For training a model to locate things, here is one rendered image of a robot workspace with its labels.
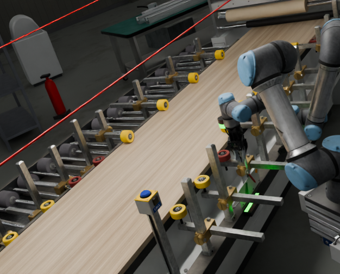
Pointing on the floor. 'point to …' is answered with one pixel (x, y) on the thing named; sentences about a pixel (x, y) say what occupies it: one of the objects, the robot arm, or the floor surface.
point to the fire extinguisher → (54, 95)
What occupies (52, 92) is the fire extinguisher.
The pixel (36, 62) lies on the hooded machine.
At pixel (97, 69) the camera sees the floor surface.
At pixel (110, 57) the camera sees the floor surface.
